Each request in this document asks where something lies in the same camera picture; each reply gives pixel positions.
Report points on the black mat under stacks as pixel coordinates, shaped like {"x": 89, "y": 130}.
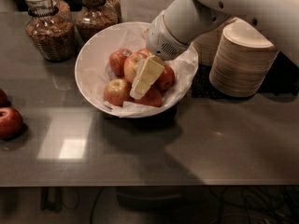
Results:
{"x": 282, "y": 78}

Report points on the left glass granola jar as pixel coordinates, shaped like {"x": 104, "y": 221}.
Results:
{"x": 51, "y": 31}

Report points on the front stack paper bowls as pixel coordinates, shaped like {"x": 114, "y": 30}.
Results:
{"x": 242, "y": 60}

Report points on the front left yellow-red apple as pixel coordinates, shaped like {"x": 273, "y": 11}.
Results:
{"x": 117, "y": 91}

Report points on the top centre yellow-red apple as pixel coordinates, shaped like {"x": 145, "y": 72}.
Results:
{"x": 131, "y": 64}

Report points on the back stack paper bowls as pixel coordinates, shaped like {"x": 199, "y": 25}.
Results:
{"x": 206, "y": 44}

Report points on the red apple on table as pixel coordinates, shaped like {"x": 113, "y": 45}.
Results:
{"x": 11, "y": 122}

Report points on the white bowl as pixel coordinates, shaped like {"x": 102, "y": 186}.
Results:
{"x": 93, "y": 62}

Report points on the glass granola jar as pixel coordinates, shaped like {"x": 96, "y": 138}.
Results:
{"x": 51, "y": 31}
{"x": 95, "y": 16}

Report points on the front right red apple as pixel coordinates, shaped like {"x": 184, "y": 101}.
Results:
{"x": 153, "y": 97}

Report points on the right glass granola jar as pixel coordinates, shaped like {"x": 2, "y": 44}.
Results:
{"x": 95, "y": 16}

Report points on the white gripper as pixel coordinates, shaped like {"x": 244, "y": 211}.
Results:
{"x": 161, "y": 40}

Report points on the back left red apple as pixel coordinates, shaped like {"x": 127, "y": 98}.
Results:
{"x": 117, "y": 59}

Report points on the yellow-red apple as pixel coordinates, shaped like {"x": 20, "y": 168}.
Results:
{"x": 117, "y": 91}
{"x": 131, "y": 64}

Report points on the right dark red apple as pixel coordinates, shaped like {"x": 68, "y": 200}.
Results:
{"x": 166, "y": 79}

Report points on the white box behind bowl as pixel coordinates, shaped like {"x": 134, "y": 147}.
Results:
{"x": 142, "y": 10}

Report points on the stack paper bowls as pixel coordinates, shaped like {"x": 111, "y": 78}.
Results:
{"x": 242, "y": 60}
{"x": 206, "y": 44}

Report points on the back right pale apple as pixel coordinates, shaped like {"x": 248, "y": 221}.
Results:
{"x": 144, "y": 51}

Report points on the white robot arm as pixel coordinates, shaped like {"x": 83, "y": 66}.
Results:
{"x": 263, "y": 26}

